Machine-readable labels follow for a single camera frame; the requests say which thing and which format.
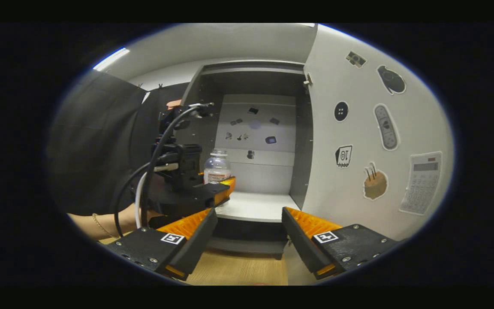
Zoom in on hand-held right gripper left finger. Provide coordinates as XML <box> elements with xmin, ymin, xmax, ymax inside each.
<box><xmin>103</xmin><ymin>207</ymin><xmax>219</xmax><ymax>282</ymax></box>

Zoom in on white cable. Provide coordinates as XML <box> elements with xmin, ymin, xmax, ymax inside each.
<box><xmin>134</xmin><ymin>165</ymin><xmax>179</xmax><ymax>229</ymax></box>

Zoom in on black cable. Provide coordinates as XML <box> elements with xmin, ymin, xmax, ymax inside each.
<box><xmin>140</xmin><ymin>103</ymin><xmax>215</xmax><ymax>228</ymax></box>
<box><xmin>113</xmin><ymin>157</ymin><xmax>181</xmax><ymax>239</ymax></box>

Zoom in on thin gold bracelet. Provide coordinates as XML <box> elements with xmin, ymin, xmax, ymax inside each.
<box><xmin>92</xmin><ymin>213</ymin><xmax>120</xmax><ymax>239</ymax></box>

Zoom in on clear plastic bottle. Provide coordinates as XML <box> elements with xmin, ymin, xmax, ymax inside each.
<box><xmin>203</xmin><ymin>149</ymin><xmax>233</xmax><ymax>186</ymax></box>

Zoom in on white cabinet door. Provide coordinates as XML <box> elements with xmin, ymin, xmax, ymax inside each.
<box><xmin>301</xmin><ymin>24</ymin><xmax>455</xmax><ymax>241</ymax></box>

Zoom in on white cabinet shelf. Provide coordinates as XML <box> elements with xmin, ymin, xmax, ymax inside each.
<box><xmin>215</xmin><ymin>191</ymin><xmax>301</xmax><ymax>223</ymax></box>

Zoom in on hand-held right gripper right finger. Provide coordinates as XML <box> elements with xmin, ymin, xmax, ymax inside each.
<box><xmin>281</xmin><ymin>206</ymin><xmax>400</xmax><ymax>280</ymax></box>

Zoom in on black backdrop cloth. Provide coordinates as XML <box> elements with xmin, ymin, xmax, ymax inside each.
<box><xmin>45</xmin><ymin>71</ymin><xmax>192</xmax><ymax>217</ymax></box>

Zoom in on grey cabinet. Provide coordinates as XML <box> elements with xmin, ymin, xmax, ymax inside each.
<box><xmin>174</xmin><ymin>60</ymin><xmax>316</xmax><ymax>260</ymax></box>

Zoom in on ceiling light strip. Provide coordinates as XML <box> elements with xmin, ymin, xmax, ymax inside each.
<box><xmin>93</xmin><ymin>47</ymin><xmax>130</xmax><ymax>72</ymax></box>

